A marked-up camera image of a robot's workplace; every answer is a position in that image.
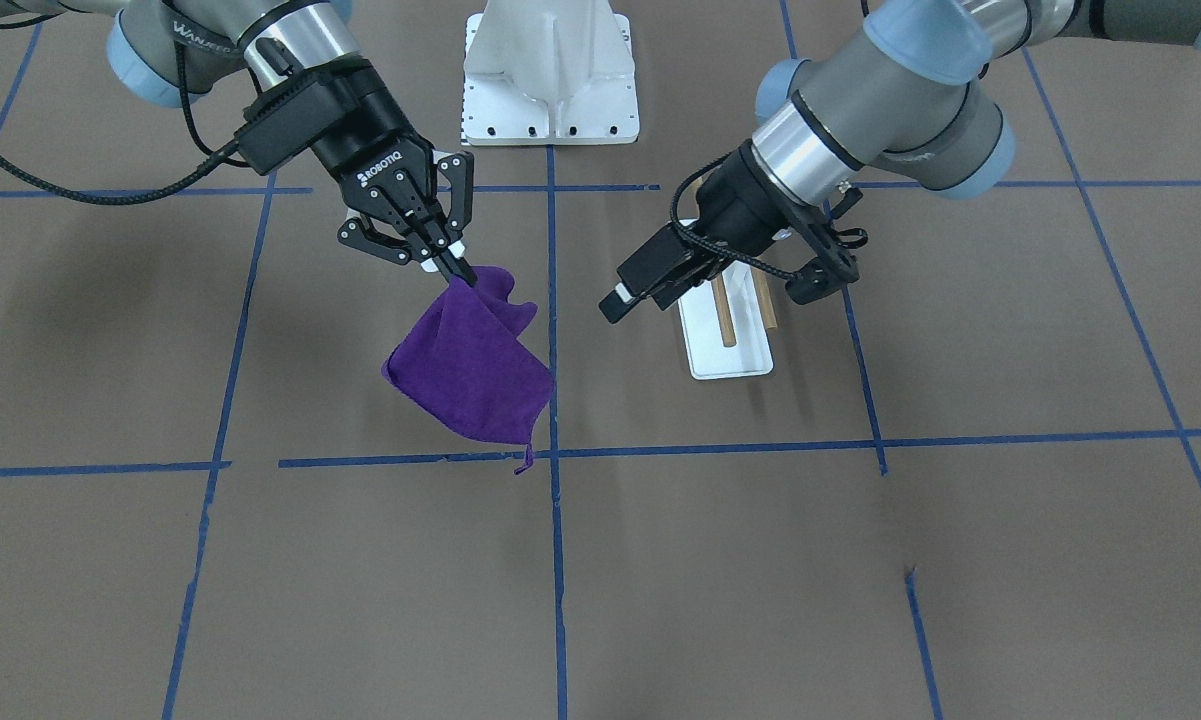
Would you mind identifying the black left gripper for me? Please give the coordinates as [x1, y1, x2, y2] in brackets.
[695, 145, 870, 305]

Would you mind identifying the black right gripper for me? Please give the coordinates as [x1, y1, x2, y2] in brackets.
[306, 61, 478, 287]

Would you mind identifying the purple microfiber towel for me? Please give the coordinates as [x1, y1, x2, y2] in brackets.
[380, 266, 554, 474]

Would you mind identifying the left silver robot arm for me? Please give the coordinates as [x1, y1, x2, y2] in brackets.
[679, 1, 1201, 304]

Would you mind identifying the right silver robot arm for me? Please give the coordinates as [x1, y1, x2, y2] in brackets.
[0, 1, 477, 284]

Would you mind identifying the upper wooden rack rod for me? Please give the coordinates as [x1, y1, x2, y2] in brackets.
[751, 266, 779, 332]

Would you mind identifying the wooden rack rod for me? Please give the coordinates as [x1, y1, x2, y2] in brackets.
[751, 266, 779, 332]
[711, 272, 737, 348]

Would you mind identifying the lower wooden rack rod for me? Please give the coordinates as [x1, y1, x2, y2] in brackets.
[711, 272, 737, 348]

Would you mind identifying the white towel rack base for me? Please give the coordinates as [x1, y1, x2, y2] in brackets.
[677, 263, 777, 382]

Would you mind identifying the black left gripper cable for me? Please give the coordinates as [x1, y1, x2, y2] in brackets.
[668, 150, 821, 283]

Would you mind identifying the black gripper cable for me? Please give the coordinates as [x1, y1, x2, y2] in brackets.
[0, 0, 291, 208]
[668, 150, 821, 283]

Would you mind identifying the white camera mast pedestal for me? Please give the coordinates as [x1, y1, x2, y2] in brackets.
[460, 1, 641, 146]

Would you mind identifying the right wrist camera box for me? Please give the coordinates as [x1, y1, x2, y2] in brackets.
[233, 70, 353, 176]

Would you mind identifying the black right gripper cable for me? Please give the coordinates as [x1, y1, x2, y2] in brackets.
[0, 0, 291, 208]

